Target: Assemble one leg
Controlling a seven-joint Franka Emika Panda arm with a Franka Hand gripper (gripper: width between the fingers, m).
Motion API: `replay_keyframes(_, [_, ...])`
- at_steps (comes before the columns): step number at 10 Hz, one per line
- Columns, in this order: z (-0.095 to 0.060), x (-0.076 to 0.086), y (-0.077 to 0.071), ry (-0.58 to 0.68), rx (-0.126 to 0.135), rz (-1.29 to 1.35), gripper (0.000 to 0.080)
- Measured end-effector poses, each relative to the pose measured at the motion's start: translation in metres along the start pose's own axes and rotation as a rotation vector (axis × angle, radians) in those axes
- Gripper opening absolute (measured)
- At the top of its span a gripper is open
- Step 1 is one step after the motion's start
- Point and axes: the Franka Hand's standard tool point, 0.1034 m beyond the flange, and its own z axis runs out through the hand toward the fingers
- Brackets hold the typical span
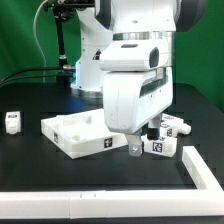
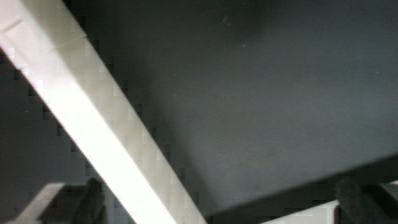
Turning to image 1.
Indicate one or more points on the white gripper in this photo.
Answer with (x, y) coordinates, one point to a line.
(133, 99)

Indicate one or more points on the white square table top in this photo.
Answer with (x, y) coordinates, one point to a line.
(81, 134)

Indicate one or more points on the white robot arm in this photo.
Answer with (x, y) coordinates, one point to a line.
(115, 20)

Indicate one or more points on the white L-shaped fence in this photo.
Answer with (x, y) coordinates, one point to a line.
(206, 199)

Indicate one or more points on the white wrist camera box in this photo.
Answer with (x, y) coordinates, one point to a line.
(135, 55)

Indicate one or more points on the black camera stand pole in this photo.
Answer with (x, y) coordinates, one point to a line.
(63, 11)

